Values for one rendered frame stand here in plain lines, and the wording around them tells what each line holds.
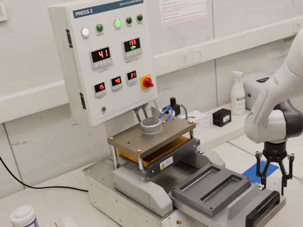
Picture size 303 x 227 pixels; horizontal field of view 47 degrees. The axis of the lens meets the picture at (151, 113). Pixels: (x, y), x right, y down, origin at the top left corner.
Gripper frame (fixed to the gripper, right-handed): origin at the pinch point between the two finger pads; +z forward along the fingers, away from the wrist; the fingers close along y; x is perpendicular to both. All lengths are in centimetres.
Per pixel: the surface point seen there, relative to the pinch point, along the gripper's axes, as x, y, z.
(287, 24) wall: 122, 3, -35
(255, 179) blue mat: 14.4, -7.8, 8.2
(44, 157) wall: 0, -104, -2
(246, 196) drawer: -29.7, -6.8, -17.1
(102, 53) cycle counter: -13, -56, -57
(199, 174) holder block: -20.1, -23.1, -16.2
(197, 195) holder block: -31.4, -21.3, -16.7
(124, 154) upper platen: -19, -50, -21
